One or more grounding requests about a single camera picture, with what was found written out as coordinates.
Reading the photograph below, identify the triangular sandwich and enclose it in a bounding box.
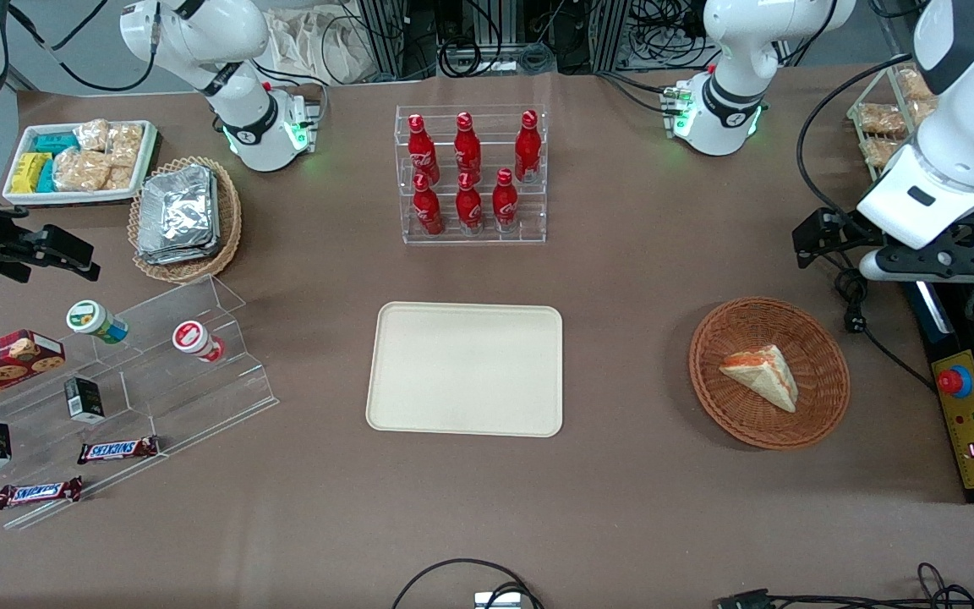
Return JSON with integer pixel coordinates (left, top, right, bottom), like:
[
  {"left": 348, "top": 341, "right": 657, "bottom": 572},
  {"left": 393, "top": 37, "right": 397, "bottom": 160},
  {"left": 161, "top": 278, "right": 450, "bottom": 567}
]
[{"left": 720, "top": 344, "right": 799, "bottom": 414}]

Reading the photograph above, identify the beige plastic tray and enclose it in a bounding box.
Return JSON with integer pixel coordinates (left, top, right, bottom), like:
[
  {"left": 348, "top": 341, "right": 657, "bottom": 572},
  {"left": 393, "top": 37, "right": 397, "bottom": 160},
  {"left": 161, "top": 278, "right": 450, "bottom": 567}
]
[{"left": 365, "top": 302, "right": 565, "bottom": 438}]

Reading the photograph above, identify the white rectangular snack tray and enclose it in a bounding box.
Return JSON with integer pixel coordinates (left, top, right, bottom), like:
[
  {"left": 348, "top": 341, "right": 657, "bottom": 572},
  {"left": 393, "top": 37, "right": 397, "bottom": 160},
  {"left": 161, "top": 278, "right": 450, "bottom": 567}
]
[{"left": 3, "top": 120, "right": 158, "bottom": 207}]

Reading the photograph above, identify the oval wicker basket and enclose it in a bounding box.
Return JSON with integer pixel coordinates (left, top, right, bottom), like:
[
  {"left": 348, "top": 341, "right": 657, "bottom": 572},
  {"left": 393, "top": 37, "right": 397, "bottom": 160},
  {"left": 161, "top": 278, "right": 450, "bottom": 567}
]
[{"left": 128, "top": 156, "right": 244, "bottom": 284}]

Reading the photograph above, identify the snickers chocolate bar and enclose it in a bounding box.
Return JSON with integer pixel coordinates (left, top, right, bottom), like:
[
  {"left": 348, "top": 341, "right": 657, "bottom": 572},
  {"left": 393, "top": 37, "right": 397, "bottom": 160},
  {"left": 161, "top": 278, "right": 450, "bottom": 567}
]
[
  {"left": 0, "top": 476, "right": 85, "bottom": 511},
  {"left": 76, "top": 436, "right": 161, "bottom": 465}
]

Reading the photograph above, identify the white cloth bag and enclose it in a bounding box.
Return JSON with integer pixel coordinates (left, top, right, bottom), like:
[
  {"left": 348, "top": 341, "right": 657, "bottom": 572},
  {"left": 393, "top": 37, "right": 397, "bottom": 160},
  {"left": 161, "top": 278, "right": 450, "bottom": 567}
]
[{"left": 265, "top": 5, "right": 371, "bottom": 86}]

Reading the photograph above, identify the red lid yogurt cup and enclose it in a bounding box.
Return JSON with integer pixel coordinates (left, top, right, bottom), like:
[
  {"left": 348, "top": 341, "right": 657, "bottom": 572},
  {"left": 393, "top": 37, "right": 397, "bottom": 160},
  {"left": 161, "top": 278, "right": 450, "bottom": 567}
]
[{"left": 172, "top": 320, "right": 227, "bottom": 364}]

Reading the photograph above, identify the aluminium frame rack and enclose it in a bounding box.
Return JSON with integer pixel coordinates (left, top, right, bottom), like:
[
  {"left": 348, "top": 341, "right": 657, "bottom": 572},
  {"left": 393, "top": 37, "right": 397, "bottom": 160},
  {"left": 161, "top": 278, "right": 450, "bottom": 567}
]
[{"left": 355, "top": 0, "right": 633, "bottom": 79}]

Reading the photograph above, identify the round brown wicker basket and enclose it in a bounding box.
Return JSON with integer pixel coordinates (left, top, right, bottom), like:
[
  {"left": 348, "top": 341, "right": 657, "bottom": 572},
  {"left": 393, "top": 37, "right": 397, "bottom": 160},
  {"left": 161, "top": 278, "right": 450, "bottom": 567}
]
[{"left": 689, "top": 296, "right": 851, "bottom": 451}]

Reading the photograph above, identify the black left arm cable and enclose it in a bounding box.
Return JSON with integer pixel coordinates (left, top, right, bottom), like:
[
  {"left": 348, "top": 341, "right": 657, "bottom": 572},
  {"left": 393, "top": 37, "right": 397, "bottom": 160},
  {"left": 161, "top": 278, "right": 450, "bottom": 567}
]
[{"left": 795, "top": 54, "right": 916, "bottom": 248}]

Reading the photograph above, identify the red tartan cookie box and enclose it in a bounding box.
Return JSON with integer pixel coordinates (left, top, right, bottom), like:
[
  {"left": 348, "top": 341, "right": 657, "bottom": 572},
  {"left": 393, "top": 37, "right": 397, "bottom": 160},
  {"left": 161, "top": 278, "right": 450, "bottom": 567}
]
[{"left": 0, "top": 329, "right": 67, "bottom": 414}]

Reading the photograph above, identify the silver foil pack stack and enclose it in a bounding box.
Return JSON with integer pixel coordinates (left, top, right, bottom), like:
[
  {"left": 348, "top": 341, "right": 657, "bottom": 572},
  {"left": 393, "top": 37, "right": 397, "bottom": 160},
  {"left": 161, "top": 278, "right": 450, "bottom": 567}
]
[{"left": 136, "top": 164, "right": 222, "bottom": 266}]

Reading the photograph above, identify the red cola bottle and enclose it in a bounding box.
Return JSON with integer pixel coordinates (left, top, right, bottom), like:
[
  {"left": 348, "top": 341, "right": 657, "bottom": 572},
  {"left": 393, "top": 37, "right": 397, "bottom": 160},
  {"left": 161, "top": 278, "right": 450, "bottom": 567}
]
[
  {"left": 408, "top": 114, "right": 440, "bottom": 186},
  {"left": 514, "top": 110, "right": 542, "bottom": 184},
  {"left": 454, "top": 112, "right": 482, "bottom": 183},
  {"left": 456, "top": 172, "right": 484, "bottom": 235},
  {"left": 413, "top": 173, "right": 445, "bottom": 237},
  {"left": 492, "top": 168, "right": 520, "bottom": 233}
]

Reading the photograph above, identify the black power cable with plug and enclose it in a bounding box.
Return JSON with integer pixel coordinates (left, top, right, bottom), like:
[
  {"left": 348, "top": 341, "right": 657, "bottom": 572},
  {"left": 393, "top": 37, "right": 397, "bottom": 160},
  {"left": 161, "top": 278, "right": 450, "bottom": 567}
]
[{"left": 817, "top": 245, "right": 938, "bottom": 392}]

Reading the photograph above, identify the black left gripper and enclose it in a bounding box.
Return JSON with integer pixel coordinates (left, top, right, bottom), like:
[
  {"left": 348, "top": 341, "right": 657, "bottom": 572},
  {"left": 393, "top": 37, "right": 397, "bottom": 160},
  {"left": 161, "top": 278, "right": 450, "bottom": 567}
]
[{"left": 794, "top": 207, "right": 974, "bottom": 284}]

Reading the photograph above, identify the black appliance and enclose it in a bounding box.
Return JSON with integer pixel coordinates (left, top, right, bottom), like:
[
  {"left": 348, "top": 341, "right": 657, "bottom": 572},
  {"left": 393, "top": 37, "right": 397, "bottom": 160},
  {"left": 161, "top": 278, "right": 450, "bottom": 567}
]
[{"left": 901, "top": 275, "right": 974, "bottom": 506}]

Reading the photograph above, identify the black looped cable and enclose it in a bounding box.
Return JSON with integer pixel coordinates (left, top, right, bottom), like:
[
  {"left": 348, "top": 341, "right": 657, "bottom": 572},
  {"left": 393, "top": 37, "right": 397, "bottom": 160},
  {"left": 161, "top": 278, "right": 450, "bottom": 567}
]
[{"left": 391, "top": 557, "right": 545, "bottom": 609}]

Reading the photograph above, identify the yellow snack packet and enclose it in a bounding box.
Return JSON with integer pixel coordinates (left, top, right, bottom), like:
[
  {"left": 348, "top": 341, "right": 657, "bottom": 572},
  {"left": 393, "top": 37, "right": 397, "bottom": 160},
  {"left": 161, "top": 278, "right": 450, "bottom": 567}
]
[{"left": 11, "top": 152, "right": 53, "bottom": 195}]

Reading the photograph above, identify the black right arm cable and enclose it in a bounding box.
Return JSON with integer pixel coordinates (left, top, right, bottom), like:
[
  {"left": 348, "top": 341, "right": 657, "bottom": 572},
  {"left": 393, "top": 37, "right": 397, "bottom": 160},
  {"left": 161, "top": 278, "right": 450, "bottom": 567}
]
[{"left": 0, "top": 0, "right": 162, "bottom": 93}]

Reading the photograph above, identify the clear acrylic bottle rack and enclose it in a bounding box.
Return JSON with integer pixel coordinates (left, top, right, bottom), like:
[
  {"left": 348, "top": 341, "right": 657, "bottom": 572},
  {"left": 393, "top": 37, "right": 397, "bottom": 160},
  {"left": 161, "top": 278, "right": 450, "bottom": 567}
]
[{"left": 395, "top": 105, "right": 548, "bottom": 246}]

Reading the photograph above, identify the green lid yogurt cup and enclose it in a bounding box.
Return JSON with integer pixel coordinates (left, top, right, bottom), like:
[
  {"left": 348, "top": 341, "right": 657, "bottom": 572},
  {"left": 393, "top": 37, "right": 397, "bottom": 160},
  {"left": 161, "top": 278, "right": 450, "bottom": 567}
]
[{"left": 65, "top": 299, "right": 129, "bottom": 344}]

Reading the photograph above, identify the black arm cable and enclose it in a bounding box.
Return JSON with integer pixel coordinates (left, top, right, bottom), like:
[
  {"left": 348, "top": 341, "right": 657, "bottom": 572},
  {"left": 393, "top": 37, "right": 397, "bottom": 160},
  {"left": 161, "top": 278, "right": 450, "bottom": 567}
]
[
  {"left": 0, "top": 0, "right": 162, "bottom": 93},
  {"left": 795, "top": 54, "right": 916, "bottom": 248}
]

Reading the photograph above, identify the yellow emergency stop box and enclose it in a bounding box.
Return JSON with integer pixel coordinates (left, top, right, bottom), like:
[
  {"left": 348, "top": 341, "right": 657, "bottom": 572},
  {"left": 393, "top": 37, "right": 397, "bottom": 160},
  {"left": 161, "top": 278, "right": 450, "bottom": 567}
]
[{"left": 930, "top": 350, "right": 974, "bottom": 491}]

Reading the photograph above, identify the black cable with connector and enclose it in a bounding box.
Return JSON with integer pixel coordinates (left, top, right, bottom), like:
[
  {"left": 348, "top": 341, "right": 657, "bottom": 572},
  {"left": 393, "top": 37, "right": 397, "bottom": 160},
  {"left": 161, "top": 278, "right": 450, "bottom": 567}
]
[{"left": 714, "top": 562, "right": 974, "bottom": 609}]

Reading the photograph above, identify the white wire rack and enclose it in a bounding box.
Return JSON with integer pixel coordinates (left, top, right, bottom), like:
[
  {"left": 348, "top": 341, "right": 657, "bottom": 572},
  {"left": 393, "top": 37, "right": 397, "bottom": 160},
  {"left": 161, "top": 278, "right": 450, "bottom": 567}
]
[{"left": 845, "top": 63, "right": 974, "bottom": 231}]

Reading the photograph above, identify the clear acrylic step shelf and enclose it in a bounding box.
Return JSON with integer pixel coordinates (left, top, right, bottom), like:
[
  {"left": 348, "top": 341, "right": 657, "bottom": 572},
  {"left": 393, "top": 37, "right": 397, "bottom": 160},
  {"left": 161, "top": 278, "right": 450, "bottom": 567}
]
[{"left": 0, "top": 275, "right": 280, "bottom": 531}]

